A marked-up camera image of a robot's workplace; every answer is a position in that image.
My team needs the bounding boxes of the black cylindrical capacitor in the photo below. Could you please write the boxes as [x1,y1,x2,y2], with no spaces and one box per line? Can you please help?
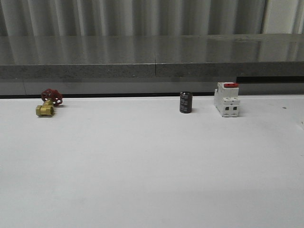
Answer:
[180,91,193,114]

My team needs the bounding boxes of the grey stone counter ledge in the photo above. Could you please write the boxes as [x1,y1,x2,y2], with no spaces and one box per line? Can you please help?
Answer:
[0,34,304,83]

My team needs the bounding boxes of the brass valve red handwheel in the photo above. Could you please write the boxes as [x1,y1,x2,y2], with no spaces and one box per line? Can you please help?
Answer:
[36,88,63,117]

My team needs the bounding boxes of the grey pleated curtain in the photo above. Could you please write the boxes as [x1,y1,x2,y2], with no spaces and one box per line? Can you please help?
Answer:
[0,0,304,36]

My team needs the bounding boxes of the white circuit breaker red switch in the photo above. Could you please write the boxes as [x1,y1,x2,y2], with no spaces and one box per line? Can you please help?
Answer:
[214,82,240,117]

